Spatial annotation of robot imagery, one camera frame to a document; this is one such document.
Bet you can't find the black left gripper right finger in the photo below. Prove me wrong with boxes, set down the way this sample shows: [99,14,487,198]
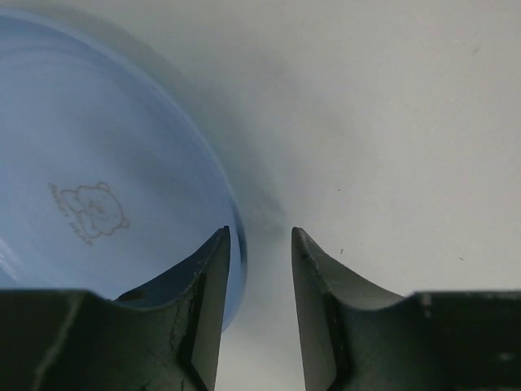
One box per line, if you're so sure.
[291,228,520,390]

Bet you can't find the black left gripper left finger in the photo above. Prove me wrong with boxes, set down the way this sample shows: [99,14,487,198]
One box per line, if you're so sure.
[1,227,230,390]

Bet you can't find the blue plastic plate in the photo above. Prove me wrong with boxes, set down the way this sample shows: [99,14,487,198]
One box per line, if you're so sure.
[1,7,247,325]

